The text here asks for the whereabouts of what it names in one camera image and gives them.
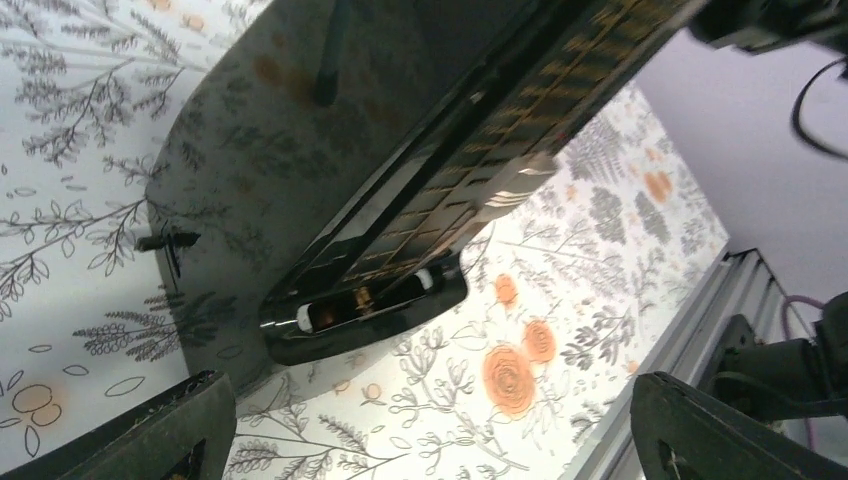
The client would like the floral patterned table mat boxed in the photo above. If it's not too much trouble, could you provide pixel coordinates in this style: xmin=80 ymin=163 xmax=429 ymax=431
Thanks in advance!
xmin=1 ymin=1 xmax=727 ymax=479

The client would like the black metronome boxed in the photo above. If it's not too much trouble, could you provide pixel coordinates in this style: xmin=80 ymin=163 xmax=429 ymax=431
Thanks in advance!
xmin=126 ymin=1 xmax=702 ymax=391

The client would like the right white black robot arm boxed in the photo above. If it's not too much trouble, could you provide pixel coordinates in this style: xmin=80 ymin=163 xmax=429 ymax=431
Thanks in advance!
xmin=688 ymin=0 xmax=847 ymax=55

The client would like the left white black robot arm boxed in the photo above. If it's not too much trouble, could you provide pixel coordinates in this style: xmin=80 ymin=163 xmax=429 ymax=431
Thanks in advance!
xmin=9 ymin=295 xmax=847 ymax=479

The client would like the aluminium mounting rail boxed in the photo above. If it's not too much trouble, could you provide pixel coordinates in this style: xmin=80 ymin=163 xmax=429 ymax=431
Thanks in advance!
xmin=560 ymin=249 xmax=785 ymax=479

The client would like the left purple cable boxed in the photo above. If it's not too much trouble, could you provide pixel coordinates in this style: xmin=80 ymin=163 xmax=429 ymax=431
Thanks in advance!
xmin=780 ymin=294 xmax=826 ymax=452

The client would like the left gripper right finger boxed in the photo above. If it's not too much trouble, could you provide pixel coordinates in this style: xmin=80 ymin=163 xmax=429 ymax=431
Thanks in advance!
xmin=630 ymin=372 xmax=847 ymax=480

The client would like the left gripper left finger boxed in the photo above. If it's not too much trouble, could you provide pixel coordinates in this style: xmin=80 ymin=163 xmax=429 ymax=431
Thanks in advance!
xmin=1 ymin=370 xmax=236 ymax=479

